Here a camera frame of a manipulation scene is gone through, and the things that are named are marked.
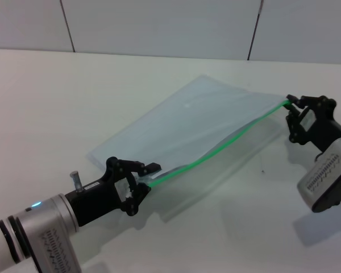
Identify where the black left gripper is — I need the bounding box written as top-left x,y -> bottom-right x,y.
64,156 -> 163,228

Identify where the transparent document bag green zipper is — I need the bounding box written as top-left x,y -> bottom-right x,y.
87,74 -> 293,190

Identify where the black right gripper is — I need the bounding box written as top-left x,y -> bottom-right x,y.
285,94 -> 341,154

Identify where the silver metal post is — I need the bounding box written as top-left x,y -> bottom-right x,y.
69,169 -> 85,195

